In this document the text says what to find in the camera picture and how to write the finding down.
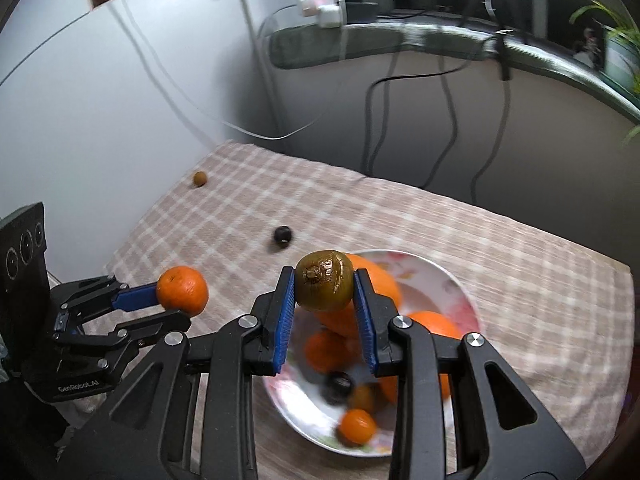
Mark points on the brown kiwi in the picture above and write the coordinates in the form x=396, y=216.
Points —
x=325, y=280
x=364, y=397

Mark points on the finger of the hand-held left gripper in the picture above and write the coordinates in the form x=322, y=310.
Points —
x=160, y=325
x=137, y=297

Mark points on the beige checked blanket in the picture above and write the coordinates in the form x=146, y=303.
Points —
x=450, y=210

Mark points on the green potted plant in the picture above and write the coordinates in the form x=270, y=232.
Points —
x=620, y=55

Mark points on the large orange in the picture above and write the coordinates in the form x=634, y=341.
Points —
x=385, y=285

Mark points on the tiny orange kumquat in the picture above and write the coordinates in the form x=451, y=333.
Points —
x=357, y=427

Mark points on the black clamp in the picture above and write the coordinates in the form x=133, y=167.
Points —
x=505, y=55

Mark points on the small orange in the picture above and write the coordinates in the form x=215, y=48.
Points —
x=435, y=327
x=182, y=292
x=325, y=352

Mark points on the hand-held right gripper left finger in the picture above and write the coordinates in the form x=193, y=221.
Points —
x=285, y=315

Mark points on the dark round fruit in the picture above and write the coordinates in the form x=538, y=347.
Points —
x=283, y=236

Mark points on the white floral plate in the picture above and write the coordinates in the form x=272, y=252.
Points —
x=435, y=285

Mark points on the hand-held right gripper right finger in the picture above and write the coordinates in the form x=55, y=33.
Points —
x=365, y=320

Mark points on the small brown round fruit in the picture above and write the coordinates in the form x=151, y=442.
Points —
x=200, y=179

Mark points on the small dark fruit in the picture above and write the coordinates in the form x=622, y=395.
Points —
x=337, y=387

